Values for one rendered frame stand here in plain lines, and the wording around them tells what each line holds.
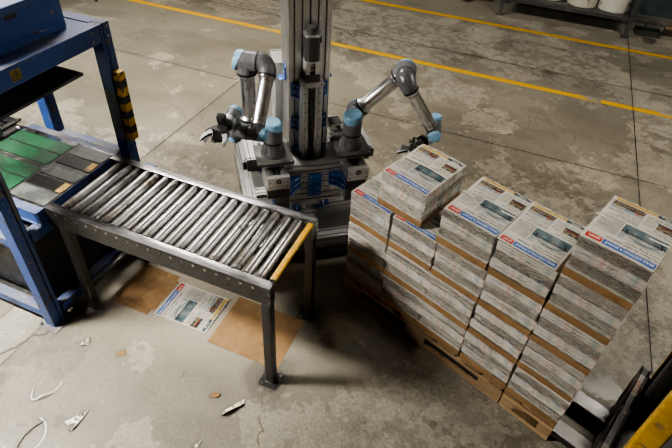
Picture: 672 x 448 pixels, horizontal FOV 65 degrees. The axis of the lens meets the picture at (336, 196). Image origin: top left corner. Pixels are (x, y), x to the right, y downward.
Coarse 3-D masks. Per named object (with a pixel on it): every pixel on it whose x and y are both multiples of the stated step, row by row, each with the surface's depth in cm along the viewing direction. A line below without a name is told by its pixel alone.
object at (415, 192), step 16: (400, 160) 280; (384, 176) 273; (400, 176) 268; (416, 176) 269; (432, 176) 270; (384, 192) 280; (400, 192) 271; (416, 192) 262; (432, 192) 261; (400, 208) 276; (416, 208) 268; (432, 208) 274
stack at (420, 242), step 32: (352, 192) 295; (352, 224) 308; (384, 224) 287; (352, 256) 324; (384, 256) 300; (416, 256) 282; (448, 256) 264; (352, 288) 340; (384, 288) 315; (416, 288) 294; (448, 288) 274; (480, 288) 259; (512, 288) 244; (448, 320) 286; (480, 320) 269; (448, 352) 299; (480, 352) 279; (512, 352) 262; (480, 384) 291
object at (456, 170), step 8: (424, 144) 293; (416, 152) 286; (424, 152) 286; (432, 152) 287; (440, 152) 287; (424, 160) 281; (432, 160) 281; (440, 160) 281; (448, 160) 282; (456, 160) 282; (440, 168) 276; (448, 168) 276; (456, 168) 277; (464, 168) 279; (456, 176) 276; (456, 184) 282; (448, 192) 280; (456, 192) 289
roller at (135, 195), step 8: (152, 176) 300; (144, 184) 294; (152, 184) 298; (136, 192) 289; (144, 192) 293; (128, 200) 284; (136, 200) 288; (120, 208) 279; (104, 216) 273; (112, 216) 274
